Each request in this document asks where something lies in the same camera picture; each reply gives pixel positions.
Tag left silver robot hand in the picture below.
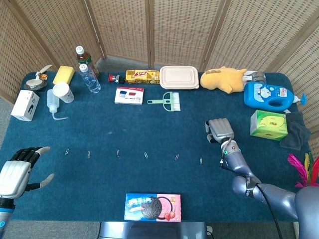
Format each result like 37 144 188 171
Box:
0 146 55 200

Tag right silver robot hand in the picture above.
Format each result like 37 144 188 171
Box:
204 118 235 144

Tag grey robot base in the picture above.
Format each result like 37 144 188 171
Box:
98 221 209 239

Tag green tissue box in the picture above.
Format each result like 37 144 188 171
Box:
250 110 289 141

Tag yellow plush toy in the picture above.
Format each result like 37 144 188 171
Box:
200 66 247 94

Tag green hand brush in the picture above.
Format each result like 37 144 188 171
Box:
147 91 181 112

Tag blue detergent bottle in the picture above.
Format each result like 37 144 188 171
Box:
243 82 308 112

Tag clear plastic box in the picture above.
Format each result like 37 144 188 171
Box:
243 71 267 84

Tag beige lidded lunch box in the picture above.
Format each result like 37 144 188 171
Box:
159 65 200 90

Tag white box black print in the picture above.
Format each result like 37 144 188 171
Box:
10 90 40 122

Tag blue carpet table cover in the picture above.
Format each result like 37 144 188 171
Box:
0 71 319 222

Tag dark grey cloth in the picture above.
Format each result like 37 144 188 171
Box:
279 111 312 151

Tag translucent squeeze wash bottle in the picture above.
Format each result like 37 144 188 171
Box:
46 89 69 121

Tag colourful feather shuttlecock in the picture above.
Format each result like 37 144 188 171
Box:
287 152 319 188

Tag round silver tin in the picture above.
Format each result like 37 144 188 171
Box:
24 79 48 91

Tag yellow cracker package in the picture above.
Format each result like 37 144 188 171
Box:
125 69 160 85

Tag white paper cup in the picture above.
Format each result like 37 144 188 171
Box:
52 82 75 104

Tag white box red blue print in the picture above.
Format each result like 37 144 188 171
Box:
114 87 145 105

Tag Oreo strawberry cookie box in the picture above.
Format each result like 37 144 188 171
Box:
124 193 182 222

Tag metal tin with scoop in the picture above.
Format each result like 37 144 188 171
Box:
34 64 53 81

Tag woven folding screen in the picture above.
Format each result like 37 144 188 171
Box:
0 0 319 160

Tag yellow sponge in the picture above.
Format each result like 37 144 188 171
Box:
52 65 75 85

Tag red emergency stop button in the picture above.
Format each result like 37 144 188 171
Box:
108 74 125 84

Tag clear plastic water bottle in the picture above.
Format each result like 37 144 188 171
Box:
78 63 102 94

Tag tea bottle with green label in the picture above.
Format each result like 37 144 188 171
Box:
75 45 100 79

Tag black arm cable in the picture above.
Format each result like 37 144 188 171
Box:
256 183 284 239

